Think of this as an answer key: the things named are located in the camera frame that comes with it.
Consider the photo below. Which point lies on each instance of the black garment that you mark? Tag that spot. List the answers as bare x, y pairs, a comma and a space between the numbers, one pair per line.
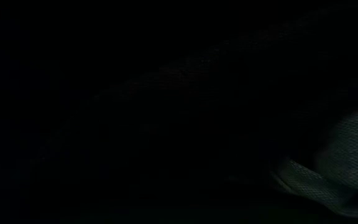
135, 109

